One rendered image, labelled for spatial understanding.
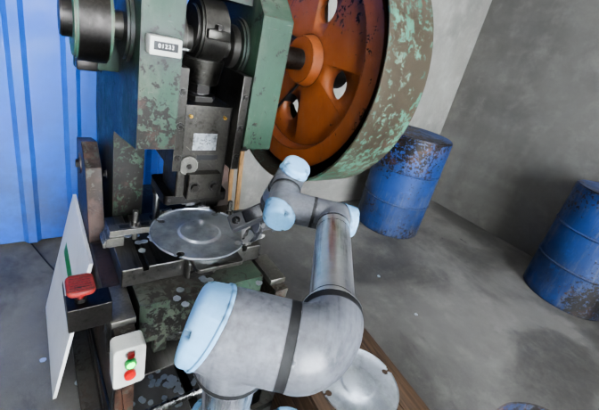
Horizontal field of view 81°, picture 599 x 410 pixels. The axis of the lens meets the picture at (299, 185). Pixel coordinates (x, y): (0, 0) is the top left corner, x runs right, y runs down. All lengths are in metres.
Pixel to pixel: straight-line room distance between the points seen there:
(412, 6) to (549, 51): 3.04
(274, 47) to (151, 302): 0.79
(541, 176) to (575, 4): 1.47
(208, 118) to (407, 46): 0.56
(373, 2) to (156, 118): 0.63
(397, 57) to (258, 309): 0.69
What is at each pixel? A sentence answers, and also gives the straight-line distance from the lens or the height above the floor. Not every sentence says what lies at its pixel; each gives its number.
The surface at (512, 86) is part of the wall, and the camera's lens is 4.03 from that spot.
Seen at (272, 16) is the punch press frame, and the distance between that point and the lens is 1.02.
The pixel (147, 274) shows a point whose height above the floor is 0.68.
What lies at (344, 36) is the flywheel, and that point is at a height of 1.43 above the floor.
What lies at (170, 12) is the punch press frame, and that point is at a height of 1.39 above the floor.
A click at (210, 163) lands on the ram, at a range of 1.09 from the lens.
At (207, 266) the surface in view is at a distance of 1.01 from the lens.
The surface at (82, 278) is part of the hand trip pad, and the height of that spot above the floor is 0.76.
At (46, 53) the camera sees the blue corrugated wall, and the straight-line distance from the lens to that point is 2.16.
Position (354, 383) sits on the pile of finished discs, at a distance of 1.41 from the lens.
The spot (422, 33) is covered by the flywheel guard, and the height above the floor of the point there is 1.47.
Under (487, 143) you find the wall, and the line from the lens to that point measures 4.08.
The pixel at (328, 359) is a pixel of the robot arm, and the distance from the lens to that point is 0.48.
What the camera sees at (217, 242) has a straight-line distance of 1.10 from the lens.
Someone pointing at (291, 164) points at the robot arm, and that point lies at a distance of 0.86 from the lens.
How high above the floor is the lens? 1.40
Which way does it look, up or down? 23 degrees down
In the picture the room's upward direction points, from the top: 14 degrees clockwise
